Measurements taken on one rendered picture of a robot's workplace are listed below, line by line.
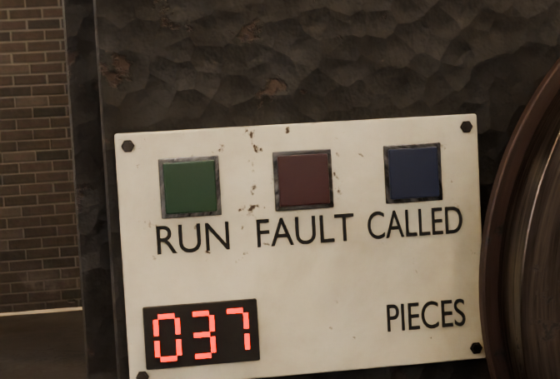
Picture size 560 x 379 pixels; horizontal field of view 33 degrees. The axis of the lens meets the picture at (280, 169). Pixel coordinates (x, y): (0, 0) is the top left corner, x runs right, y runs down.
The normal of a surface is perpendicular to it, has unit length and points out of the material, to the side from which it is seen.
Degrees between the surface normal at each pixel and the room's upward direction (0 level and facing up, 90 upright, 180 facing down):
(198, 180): 90
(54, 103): 90
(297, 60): 90
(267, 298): 90
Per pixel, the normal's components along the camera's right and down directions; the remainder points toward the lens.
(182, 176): 0.13, 0.04
